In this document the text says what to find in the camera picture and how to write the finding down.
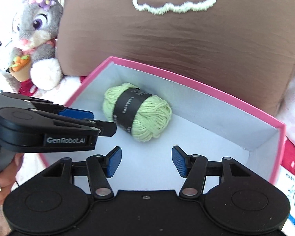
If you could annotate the pink cardboard box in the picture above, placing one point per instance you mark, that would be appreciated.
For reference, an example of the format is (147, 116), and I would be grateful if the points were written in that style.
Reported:
(211, 108)

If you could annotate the person's left hand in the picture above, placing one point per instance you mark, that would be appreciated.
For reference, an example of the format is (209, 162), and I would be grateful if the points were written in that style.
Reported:
(5, 184)

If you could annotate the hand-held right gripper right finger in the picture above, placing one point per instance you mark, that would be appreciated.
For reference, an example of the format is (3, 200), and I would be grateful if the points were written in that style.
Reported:
(179, 163)

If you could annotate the green yarn ball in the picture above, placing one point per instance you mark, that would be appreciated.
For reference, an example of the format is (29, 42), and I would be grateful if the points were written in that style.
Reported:
(152, 113)

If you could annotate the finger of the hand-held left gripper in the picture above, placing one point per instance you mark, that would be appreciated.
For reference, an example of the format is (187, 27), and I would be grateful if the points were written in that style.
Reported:
(76, 114)
(105, 129)

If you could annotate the brown embroidered pillow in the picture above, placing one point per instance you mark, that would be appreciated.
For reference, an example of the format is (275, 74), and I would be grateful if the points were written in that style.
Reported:
(186, 41)

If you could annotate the grey bunny plush toy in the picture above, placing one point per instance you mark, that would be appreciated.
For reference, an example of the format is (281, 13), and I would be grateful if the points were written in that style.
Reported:
(39, 29)

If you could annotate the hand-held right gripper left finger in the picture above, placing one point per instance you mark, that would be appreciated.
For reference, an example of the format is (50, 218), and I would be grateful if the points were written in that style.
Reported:
(114, 163)

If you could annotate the red bear printed blanket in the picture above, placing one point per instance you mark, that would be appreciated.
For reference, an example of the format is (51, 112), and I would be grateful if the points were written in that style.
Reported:
(292, 152)

